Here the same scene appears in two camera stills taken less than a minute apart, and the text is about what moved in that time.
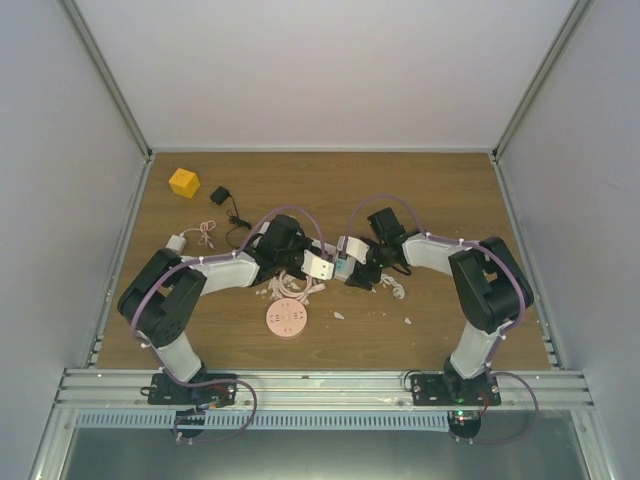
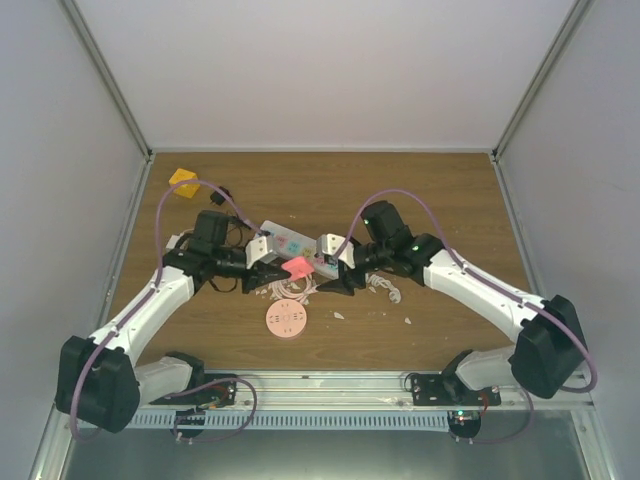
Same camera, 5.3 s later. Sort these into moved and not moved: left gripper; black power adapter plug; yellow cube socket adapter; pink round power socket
Moved: left gripper
Not moved: yellow cube socket adapter; black power adapter plug; pink round power socket
